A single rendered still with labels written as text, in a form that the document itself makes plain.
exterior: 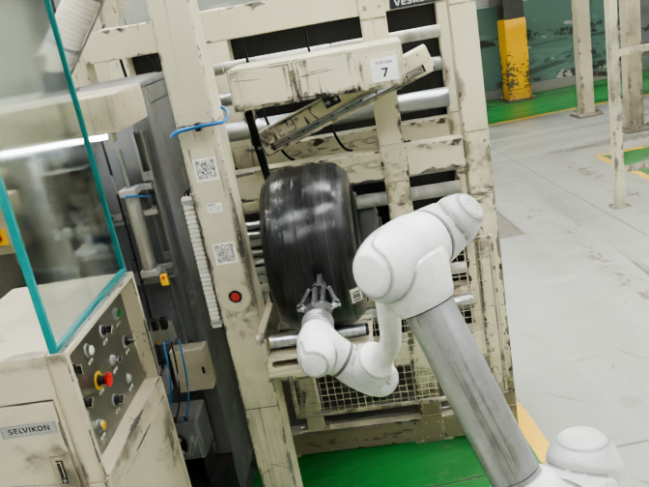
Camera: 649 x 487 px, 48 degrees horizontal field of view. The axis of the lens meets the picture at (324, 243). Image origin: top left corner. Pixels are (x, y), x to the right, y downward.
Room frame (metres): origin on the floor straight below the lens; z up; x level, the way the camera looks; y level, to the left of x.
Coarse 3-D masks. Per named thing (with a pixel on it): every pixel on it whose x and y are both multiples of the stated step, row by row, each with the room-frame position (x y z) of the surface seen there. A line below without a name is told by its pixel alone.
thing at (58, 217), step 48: (0, 0) 1.88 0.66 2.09; (48, 0) 2.15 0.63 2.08; (0, 48) 1.81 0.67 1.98; (48, 48) 2.08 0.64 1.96; (0, 96) 1.74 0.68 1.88; (48, 96) 1.99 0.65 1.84; (0, 144) 1.68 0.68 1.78; (48, 144) 1.91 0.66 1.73; (0, 192) 1.62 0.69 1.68; (48, 192) 1.83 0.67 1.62; (96, 192) 2.12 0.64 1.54; (48, 240) 1.76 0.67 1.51; (96, 240) 2.03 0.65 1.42; (48, 288) 1.69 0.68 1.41; (96, 288) 1.94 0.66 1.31; (48, 336) 1.62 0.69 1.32
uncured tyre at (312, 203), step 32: (288, 192) 2.22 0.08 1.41; (320, 192) 2.20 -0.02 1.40; (352, 192) 2.49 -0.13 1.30; (288, 224) 2.14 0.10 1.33; (320, 224) 2.12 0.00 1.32; (352, 224) 2.17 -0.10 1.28; (288, 256) 2.10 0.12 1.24; (320, 256) 2.09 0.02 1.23; (352, 256) 2.11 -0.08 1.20; (288, 288) 2.10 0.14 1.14; (352, 288) 2.10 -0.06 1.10; (288, 320) 2.16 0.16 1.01; (352, 320) 2.18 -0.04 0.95
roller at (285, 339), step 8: (336, 328) 2.22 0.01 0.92; (344, 328) 2.21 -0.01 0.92; (352, 328) 2.20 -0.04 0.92; (360, 328) 2.20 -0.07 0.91; (368, 328) 2.20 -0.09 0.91; (272, 336) 2.24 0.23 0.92; (280, 336) 2.23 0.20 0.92; (288, 336) 2.23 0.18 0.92; (296, 336) 2.22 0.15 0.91; (344, 336) 2.20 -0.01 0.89; (352, 336) 2.20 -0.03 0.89; (272, 344) 2.22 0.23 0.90; (280, 344) 2.22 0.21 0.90; (288, 344) 2.22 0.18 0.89
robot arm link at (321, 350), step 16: (320, 320) 1.78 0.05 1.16; (304, 336) 1.71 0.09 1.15; (320, 336) 1.69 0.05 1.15; (336, 336) 1.72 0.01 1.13; (304, 352) 1.66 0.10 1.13; (320, 352) 1.65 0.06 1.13; (336, 352) 1.68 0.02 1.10; (304, 368) 1.65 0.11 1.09; (320, 368) 1.64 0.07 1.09; (336, 368) 1.68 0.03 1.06
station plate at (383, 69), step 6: (372, 60) 2.51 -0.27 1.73; (378, 60) 2.51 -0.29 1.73; (384, 60) 2.50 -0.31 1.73; (390, 60) 2.50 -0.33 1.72; (396, 60) 2.50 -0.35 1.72; (372, 66) 2.51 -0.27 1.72; (378, 66) 2.51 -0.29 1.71; (384, 66) 2.50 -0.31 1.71; (390, 66) 2.50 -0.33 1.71; (396, 66) 2.50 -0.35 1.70; (372, 72) 2.51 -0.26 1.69; (378, 72) 2.51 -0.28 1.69; (384, 72) 2.50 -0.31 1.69; (390, 72) 2.50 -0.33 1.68; (396, 72) 2.50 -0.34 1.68; (378, 78) 2.51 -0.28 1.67; (384, 78) 2.50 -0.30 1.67; (390, 78) 2.50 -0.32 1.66; (396, 78) 2.50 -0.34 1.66
